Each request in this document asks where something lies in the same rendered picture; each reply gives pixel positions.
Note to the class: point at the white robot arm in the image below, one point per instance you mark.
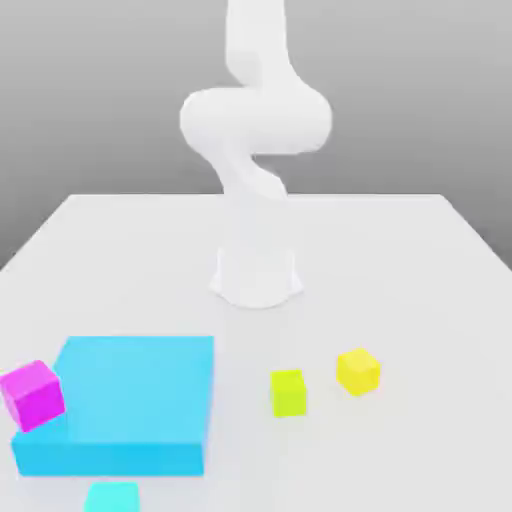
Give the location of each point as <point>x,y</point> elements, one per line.
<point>256,120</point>

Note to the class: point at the small cyan cube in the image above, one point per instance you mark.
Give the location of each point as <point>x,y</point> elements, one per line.
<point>112,498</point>

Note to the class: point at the small lime cube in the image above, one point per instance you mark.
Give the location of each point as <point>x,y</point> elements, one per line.
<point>288,394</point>

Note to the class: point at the large blue box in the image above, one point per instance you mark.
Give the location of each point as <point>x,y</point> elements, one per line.
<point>140,392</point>

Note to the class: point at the small yellow cube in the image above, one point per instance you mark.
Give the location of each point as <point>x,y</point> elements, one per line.
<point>358,372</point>

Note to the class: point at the small magenta cube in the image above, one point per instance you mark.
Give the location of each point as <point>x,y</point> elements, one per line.
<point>34,396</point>

